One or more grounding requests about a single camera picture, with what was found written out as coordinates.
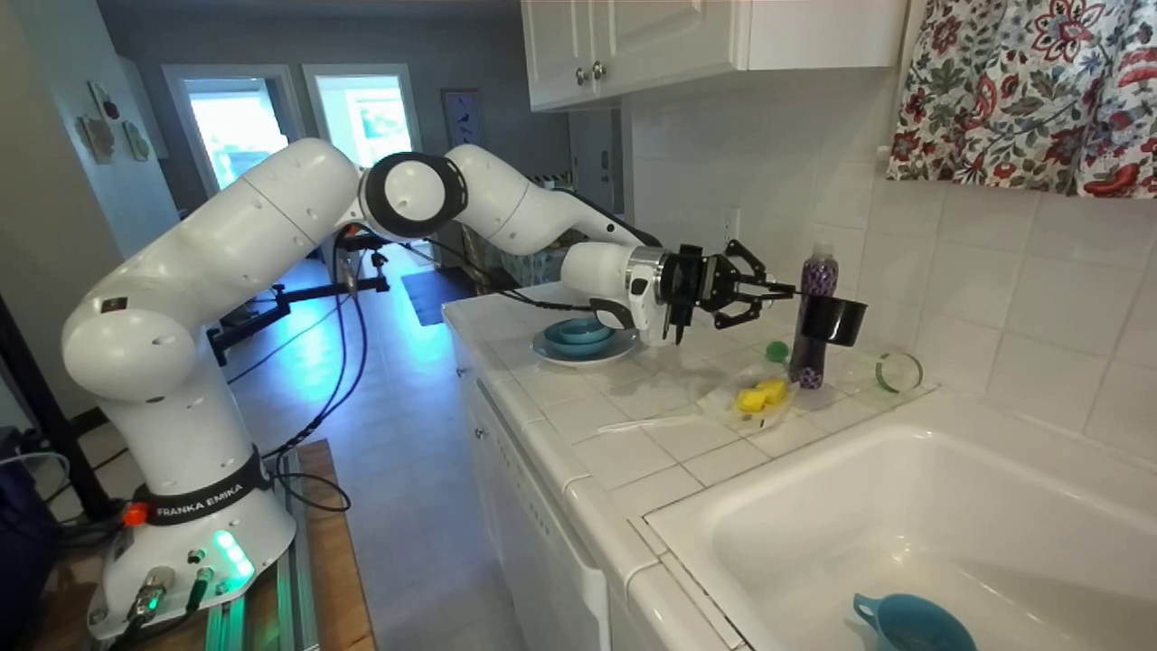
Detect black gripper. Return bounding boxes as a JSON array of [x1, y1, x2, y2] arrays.
[[658, 238, 773, 331]]

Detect black measuring cup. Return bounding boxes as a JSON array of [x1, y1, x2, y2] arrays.
[[763, 280, 869, 348]]

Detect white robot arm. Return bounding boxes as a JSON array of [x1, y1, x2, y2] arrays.
[[61, 136, 786, 642]]

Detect teal measuring cup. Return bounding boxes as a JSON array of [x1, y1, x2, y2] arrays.
[[853, 593, 977, 651]]

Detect white kitchen sink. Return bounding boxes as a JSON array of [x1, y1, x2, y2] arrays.
[[652, 423, 1157, 651]]

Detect purple dish soap bottle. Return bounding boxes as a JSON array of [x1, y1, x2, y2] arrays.
[[793, 241, 839, 391]]

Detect yellow sponge in bag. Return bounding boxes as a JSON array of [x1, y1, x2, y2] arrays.
[[703, 368, 794, 430]]

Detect blue stacked bowls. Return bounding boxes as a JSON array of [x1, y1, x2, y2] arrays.
[[544, 317, 613, 356]]

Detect clear glass jar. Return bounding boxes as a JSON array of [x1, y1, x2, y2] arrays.
[[876, 348, 927, 395]]

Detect white plate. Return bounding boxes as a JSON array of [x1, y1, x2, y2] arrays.
[[531, 317, 638, 366]]

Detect white upper cabinets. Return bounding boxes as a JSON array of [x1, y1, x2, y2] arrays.
[[521, 0, 910, 112]]

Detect floral window curtain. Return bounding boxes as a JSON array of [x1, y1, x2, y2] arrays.
[[886, 0, 1157, 199]]

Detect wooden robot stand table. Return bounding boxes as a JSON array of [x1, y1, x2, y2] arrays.
[[17, 440, 375, 651]]

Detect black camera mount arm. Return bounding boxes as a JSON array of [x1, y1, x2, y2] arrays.
[[205, 226, 390, 362]]

